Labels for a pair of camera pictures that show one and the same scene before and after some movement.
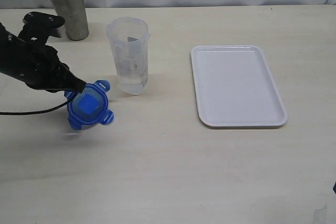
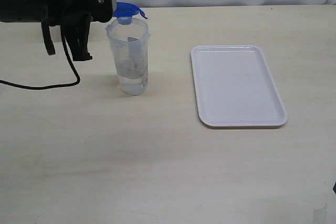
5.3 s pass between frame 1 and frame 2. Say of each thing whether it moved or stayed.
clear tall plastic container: stayed
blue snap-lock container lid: moved
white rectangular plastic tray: stayed
